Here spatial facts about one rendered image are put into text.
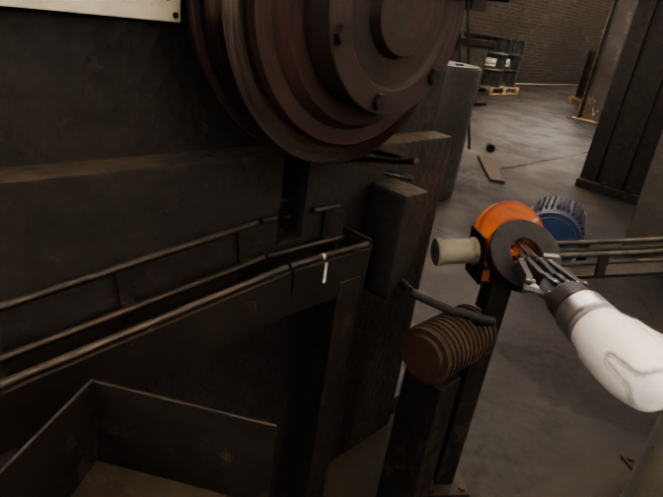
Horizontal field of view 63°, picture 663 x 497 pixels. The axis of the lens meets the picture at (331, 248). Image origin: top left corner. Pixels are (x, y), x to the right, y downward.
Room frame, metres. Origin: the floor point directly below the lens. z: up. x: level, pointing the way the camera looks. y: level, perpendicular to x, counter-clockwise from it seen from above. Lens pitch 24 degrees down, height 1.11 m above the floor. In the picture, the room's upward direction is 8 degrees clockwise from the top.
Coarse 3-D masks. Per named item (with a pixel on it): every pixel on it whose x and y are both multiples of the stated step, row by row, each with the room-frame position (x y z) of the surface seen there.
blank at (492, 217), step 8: (488, 208) 1.12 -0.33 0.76; (496, 208) 1.11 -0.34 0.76; (504, 208) 1.12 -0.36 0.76; (512, 208) 1.12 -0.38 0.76; (520, 208) 1.12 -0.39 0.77; (528, 208) 1.13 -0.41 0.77; (480, 216) 1.12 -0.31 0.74; (488, 216) 1.10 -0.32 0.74; (496, 216) 1.11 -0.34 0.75; (504, 216) 1.11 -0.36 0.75; (512, 216) 1.11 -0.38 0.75; (520, 216) 1.12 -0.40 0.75; (528, 216) 1.12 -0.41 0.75; (536, 216) 1.12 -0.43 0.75; (480, 224) 1.09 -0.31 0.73; (488, 224) 1.09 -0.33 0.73; (496, 224) 1.10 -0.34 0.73; (488, 232) 1.09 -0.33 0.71
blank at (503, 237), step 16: (512, 224) 1.07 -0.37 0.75; (528, 224) 1.08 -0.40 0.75; (496, 240) 1.04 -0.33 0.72; (512, 240) 1.04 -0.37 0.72; (528, 240) 1.05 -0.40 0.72; (544, 240) 1.06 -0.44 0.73; (496, 256) 1.01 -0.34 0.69; (544, 256) 1.03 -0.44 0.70; (560, 256) 1.04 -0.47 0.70; (496, 272) 1.00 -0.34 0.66; (512, 272) 0.99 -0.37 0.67; (512, 288) 0.99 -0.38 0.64
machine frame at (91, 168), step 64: (0, 64) 0.64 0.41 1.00; (64, 64) 0.69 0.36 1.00; (128, 64) 0.75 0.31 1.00; (192, 64) 0.82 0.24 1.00; (0, 128) 0.63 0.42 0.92; (64, 128) 0.69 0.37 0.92; (128, 128) 0.75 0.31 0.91; (192, 128) 0.82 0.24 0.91; (0, 192) 0.58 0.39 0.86; (64, 192) 0.63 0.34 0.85; (128, 192) 0.69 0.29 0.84; (192, 192) 0.76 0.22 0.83; (256, 192) 0.85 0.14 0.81; (320, 192) 0.96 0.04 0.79; (0, 256) 0.57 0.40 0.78; (64, 256) 0.63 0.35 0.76; (128, 256) 0.69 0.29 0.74; (192, 256) 0.77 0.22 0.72; (256, 256) 0.86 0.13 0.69; (0, 320) 0.57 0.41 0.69; (64, 320) 0.62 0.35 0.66; (384, 320) 1.17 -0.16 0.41; (192, 384) 0.77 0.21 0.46; (256, 384) 0.88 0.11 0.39; (384, 384) 1.22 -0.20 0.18
